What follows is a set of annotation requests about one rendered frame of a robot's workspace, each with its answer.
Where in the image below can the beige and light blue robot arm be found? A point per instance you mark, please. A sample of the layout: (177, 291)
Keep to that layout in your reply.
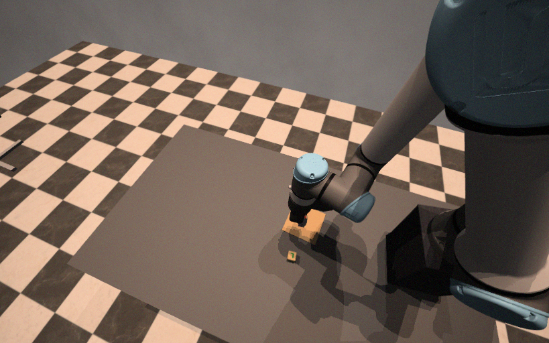
(487, 63)

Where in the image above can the orange flat mat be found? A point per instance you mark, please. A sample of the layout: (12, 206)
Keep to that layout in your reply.
(311, 231)

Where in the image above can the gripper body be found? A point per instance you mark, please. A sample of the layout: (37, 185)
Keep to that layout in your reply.
(300, 207)

